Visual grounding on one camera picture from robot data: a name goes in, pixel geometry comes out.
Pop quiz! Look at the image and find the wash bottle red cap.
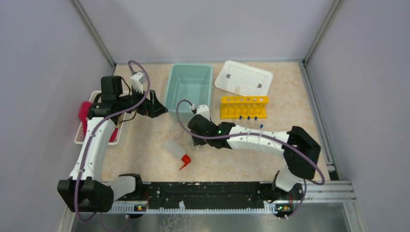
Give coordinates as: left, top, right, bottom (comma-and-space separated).
162, 138, 191, 171

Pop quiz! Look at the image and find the pink cloth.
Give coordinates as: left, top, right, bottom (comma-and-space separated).
78, 101, 92, 129

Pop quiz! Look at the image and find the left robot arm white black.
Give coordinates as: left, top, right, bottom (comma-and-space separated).
57, 72, 168, 213

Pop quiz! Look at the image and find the small glass beaker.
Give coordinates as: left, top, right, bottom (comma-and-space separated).
170, 125, 184, 140

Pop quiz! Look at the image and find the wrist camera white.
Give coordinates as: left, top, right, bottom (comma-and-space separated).
190, 104, 211, 121
131, 72, 146, 94

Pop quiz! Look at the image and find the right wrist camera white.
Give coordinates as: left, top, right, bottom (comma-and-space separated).
190, 104, 211, 121

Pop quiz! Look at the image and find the yellow test tube rack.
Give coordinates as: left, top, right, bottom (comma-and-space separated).
220, 96, 269, 119

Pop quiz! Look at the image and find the white plastic lid tray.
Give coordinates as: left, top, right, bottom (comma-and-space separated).
214, 60, 274, 96

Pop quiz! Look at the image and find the glass erlenmeyer flask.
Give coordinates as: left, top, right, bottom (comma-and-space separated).
189, 137, 204, 150

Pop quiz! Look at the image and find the white perforated basket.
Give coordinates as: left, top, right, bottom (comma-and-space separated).
74, 90, 136, 147

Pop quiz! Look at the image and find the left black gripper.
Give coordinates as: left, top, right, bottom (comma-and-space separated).
117, 84, 168, 117

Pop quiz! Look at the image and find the white cable duct strip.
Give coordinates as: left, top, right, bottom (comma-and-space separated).
107, 203, 291, 215

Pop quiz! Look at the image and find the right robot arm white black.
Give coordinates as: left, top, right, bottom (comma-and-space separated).
188, 114, 323, 199

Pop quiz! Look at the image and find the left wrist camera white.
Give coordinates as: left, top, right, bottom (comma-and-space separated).
131, 72, 146, 94

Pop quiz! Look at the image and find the teal plastic tub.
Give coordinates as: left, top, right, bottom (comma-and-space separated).
164, 63, 213, 122

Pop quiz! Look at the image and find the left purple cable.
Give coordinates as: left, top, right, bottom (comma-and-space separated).
74, 60, 151, 231

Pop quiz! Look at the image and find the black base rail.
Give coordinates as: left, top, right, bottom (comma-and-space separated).
128, 182, 303, 210

